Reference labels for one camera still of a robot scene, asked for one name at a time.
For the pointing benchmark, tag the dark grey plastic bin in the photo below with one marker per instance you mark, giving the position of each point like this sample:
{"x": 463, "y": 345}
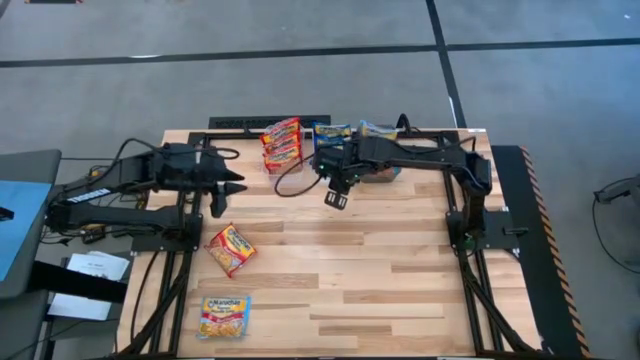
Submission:
{"x": 380, "y": 178}

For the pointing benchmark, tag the black aluminium table frame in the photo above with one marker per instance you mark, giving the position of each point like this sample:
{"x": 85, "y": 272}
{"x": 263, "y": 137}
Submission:
{"x": 250, "y": 135}

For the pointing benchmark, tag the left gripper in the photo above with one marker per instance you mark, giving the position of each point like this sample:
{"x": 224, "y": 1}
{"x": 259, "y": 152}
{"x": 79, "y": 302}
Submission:
{"x": 190, "y": 170}

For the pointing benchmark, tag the grey side desk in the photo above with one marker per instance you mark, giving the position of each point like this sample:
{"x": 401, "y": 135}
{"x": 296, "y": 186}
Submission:
{"x": 30, "y": 165}

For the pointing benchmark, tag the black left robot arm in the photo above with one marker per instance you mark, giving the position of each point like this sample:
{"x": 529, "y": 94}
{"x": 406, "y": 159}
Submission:
{"x": 90, "y": 196}

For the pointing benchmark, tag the black shelf bar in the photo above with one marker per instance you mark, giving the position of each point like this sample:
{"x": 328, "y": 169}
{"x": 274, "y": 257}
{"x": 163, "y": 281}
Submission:
{"x": 75, "y": 282}

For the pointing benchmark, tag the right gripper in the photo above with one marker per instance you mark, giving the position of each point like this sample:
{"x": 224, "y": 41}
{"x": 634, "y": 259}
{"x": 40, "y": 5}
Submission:
{"x": 365, "y": 157}

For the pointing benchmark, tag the blue board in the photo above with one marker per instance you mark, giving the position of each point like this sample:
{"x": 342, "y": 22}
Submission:
{"x": 25, "y": 230}

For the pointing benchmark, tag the black hazard striped platform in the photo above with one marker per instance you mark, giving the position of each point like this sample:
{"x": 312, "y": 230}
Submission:
{"x": 540, "y": 280}

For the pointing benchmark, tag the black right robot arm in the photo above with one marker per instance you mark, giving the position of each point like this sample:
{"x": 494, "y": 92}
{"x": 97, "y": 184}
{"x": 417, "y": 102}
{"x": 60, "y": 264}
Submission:
{"x": 430, "y": 157}

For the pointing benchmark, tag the small black controller box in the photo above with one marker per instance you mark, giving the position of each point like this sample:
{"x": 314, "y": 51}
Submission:
{"x": 94, "y": 236}

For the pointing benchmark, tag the small black clip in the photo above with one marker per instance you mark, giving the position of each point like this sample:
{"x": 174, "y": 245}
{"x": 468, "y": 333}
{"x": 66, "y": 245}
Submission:
{"x": 6, "y": 214}

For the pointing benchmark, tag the clear plastic bin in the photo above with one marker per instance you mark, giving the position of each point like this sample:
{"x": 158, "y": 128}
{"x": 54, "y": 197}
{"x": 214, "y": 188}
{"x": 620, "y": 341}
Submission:
{"x": 285, "y": 178}

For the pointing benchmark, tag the white paper sheet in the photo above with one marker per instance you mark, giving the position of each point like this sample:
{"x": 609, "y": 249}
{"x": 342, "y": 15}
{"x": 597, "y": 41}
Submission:
{"x": 100, "y": 265}
{"x": 75, "y": 307}

